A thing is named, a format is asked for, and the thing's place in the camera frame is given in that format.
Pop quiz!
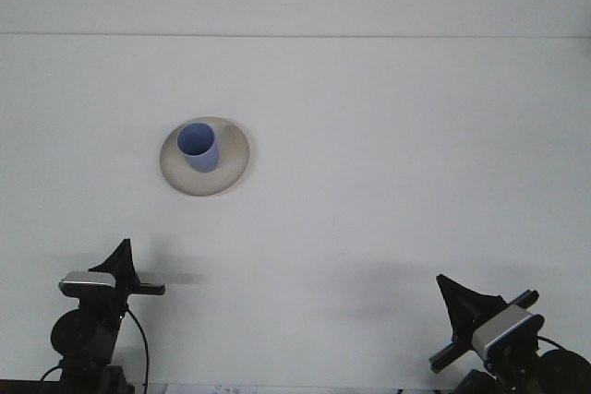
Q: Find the pale blue cup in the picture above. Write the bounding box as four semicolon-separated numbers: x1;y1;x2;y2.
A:
176;122;221;174

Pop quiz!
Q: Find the pale round plate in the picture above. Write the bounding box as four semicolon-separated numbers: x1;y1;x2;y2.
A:
159;115;253;197

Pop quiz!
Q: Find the white printed paper sheet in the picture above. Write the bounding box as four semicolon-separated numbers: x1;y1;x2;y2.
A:
163;383;259;394

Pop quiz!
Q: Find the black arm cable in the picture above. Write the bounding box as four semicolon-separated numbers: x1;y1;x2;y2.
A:
124;308;151;388
537;336;567;352

